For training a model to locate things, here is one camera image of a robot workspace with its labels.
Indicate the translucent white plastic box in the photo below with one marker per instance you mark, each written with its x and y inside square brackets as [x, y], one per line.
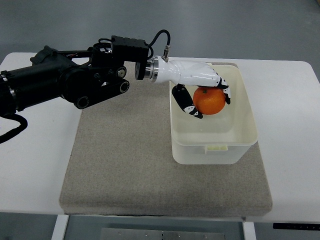
[218, 139]

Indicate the orange fruit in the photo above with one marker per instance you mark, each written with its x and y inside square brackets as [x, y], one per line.
[209, 100]

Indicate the beige felt mat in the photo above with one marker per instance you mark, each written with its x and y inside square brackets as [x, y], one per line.
[122, 164]

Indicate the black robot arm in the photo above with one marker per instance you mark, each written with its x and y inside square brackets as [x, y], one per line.
[82, 77]

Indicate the white table leg right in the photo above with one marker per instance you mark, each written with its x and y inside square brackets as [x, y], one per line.
[249, 231]

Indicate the black table control panel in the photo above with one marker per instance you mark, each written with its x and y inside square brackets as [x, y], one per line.
[296, 226]

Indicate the white table leg left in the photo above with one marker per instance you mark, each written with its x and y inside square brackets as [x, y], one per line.
[60, 227]

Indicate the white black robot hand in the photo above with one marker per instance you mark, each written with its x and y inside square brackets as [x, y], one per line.
[184, 73]

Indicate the white table leg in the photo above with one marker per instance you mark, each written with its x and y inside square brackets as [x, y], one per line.
[60, 227]
[249, 231]

